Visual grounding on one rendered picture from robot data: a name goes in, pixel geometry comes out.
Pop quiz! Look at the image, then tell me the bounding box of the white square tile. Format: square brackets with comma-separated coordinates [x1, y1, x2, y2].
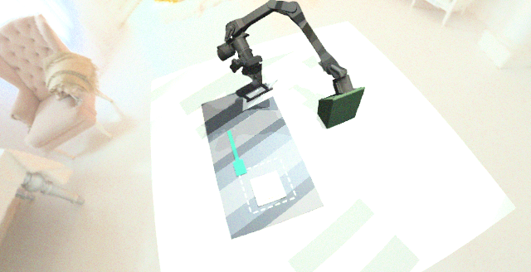
[250, 171, 286, 206]

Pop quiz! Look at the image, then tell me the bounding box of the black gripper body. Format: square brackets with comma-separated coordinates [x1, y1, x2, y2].
[237, 47, 263, 75]

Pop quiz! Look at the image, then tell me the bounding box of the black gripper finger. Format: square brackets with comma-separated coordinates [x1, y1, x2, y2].
[244, 72, 256, 81]
[247, 63, 262, 84]

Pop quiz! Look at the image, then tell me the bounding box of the grey striped mat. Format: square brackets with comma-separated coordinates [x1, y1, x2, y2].
[201, 92, 324, 239]

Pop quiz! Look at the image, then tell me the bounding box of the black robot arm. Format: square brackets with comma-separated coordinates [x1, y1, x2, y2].
[217, 0, 357, 95]

